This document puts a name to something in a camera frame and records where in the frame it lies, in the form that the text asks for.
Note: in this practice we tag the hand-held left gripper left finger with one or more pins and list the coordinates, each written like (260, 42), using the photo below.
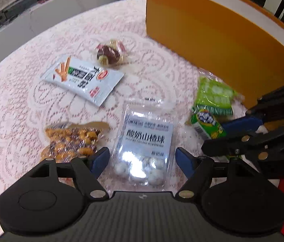
(99, 160)

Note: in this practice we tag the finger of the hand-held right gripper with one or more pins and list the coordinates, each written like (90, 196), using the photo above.
(232, 145)
(242, 126)

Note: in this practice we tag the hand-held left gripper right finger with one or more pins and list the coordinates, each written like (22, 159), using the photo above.
(183, 160)

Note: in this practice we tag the clear packet of mixed nuts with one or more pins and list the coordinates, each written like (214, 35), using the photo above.
(69, 138)

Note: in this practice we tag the light green snack packet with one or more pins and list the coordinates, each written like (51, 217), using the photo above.
(215, 93)

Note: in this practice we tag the clear packet of white balls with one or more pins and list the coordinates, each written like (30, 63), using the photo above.
(144, 136)

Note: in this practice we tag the white packet with stick print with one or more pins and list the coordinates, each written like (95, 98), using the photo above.
(81, 78)

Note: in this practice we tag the orange cardboard box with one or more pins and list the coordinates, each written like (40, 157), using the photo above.
(207, 30)

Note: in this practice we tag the red date snack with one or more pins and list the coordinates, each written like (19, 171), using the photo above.
(108, 54)

